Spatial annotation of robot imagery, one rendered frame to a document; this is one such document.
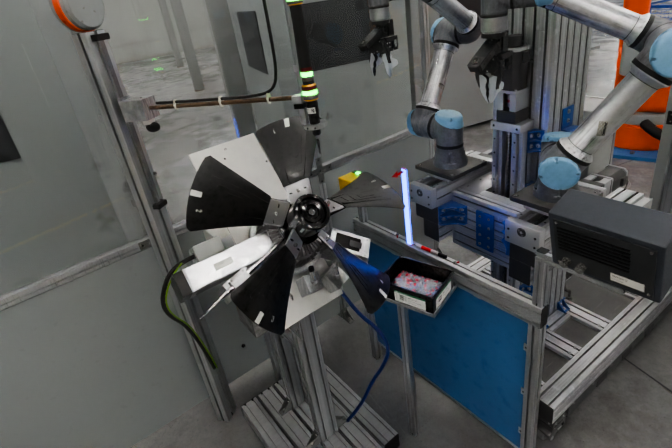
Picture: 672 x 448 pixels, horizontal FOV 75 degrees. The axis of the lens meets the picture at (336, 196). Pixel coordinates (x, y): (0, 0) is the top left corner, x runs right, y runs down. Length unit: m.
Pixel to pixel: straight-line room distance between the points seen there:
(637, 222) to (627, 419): 1.35
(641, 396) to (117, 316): 2.31
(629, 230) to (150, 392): 2.00
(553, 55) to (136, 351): 2.05
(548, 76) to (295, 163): 0.97
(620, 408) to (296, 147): 1.82
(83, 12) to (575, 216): 1.52
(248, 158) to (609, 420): 1.87
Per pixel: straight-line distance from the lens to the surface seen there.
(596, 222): 1.21
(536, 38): 1.81
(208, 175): 1.31
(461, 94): 5.49
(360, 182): 1.55
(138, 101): 1.57
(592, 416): 2.39
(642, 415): 2.46
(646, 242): 1.17
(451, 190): 1.98
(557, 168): 1.50
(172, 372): 2.33
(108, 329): 2.10
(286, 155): 1.44
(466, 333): 1.82
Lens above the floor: 1.82
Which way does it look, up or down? 26 degrees down
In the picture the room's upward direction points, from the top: 9 degrees counter-clockwise
